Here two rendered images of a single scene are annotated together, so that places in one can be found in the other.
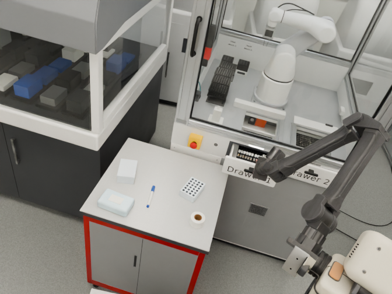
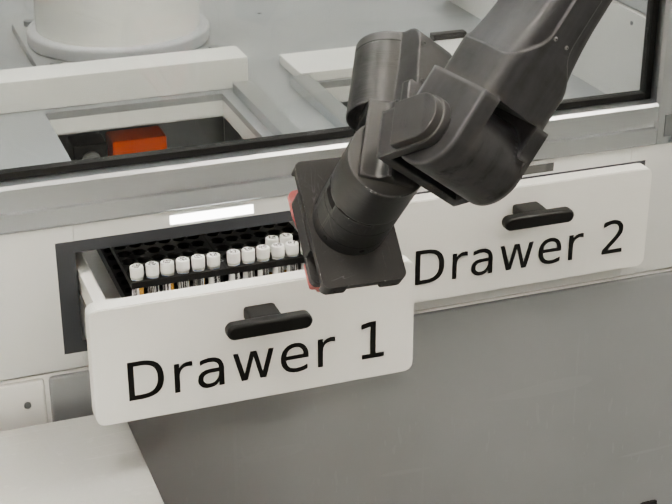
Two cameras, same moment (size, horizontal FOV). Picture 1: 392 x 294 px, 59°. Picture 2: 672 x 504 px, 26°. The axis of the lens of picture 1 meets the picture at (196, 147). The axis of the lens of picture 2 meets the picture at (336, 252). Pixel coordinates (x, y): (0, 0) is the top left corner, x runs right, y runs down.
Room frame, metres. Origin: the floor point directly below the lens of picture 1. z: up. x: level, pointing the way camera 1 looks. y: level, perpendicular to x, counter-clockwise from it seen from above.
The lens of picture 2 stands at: (0.32, 0.12, 1.47)
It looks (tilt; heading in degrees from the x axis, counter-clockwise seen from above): 25 degrees down; 334
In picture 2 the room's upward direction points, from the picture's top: straight up
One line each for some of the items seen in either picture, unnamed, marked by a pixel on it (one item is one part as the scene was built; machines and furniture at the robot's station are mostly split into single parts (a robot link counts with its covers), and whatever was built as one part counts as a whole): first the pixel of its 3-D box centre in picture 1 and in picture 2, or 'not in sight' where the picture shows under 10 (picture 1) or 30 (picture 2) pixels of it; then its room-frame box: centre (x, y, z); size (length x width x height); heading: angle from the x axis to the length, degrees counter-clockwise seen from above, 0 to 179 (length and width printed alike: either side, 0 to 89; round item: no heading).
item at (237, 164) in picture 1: (249, 171); (256, 338); (1.36, -0.31, 0.87); 0.29 x 0.02 x 0.11; 84
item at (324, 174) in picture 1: (308, 172); (518, 233); (1.45, -0.63, 0.87); 0.29 x 0.02 x 0.11; 84
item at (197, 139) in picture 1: (195, 141); not in sight; (1.50, 0.01, 0.88); 0.07 x 0.05 x 0.07; 84
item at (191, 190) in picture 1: (192, 189); not in sight; (1.23, -0.03, 0.78); 0.12 x 0.08 x 0.04; 159
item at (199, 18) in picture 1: (195, 38); not in sight; (1.51, 0.11, 1.45); 0.05 x 0.03 x 0.19; 174
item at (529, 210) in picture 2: (311, 172); (532, 214); (1.42, -0.63, 0.91); 0.07 x 0.04 x 0.01; 84
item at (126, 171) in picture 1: (127, 171); not in sight; (1.25, 0.32, 0.79); 0.13 x 0.09 x 0.05; 8
